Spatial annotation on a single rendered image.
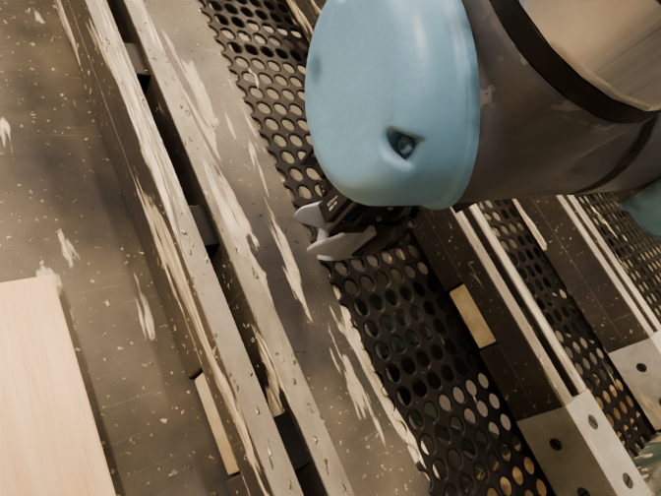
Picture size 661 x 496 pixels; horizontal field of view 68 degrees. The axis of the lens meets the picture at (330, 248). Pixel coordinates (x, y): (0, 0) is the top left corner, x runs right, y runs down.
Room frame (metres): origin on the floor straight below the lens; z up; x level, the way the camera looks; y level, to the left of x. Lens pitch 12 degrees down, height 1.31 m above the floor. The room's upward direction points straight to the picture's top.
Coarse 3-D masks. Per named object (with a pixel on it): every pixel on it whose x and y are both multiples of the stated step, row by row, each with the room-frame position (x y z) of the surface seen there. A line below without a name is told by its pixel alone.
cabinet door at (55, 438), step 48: (0, 288) 0.33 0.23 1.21; (48, 288) 0.35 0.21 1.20; (0, 336) 0.31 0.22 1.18; (48, 336) 0.33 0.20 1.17; (0, 384) 0.29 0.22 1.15; (48, 384) 0.31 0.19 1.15; (0, 432) 0.28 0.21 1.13; (48, 432) 0.29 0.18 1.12; (96, 432) 0.30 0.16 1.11; (0, 480) 0.26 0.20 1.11; (48, 480) 0.27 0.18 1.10; (96, 480) 0.28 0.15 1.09
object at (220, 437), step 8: (200, 376) 0.36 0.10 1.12; (200, 384) 0.36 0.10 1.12; (200, 392) 0.36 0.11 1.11; (208, 392) 0.35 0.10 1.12; (208, 400) 0.35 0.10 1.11; (208, 408) 0.35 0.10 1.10; (208, 416) 0.35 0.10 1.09; (216, 416) 0.34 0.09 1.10; (216, 424) 0.34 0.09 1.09; (216, 432) 0.34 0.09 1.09; (224, 432) 0.34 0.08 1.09; (216, 440) 0.35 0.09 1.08; (224, 440) 0.34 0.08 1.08; (224, 448) 0.34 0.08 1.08; (224, 456) 0.34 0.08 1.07; (232, 456) 0.33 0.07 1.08; (224, 464) 0.34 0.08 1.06; (232, 464) 0.33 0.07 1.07; (232, 472) 0.33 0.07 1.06
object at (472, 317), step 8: (456, 288) 0.60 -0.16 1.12; (464, 288) 0.59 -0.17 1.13; (456, 296) 0.60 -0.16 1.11; (464, 296) 0.59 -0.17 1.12; (456, 304) 0.60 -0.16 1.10; (464, 304) 0.59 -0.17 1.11; (472, 304) 0.58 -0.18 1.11; (464, 312) 0.59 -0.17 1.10; (472, 312) 0.58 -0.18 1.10; (464, 320) 0.59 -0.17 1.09; (472, 320) 0.58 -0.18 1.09; (480, 320) 0.57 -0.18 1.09; (472, 328) 0.58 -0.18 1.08; (480, 328) 0.57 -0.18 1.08; (488, 328) 0.56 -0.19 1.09; (480, 336) 0.57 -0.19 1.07; (488, 336) 0.56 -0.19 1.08; (480, 344) 0.57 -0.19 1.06; (488, 344) 0.56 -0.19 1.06
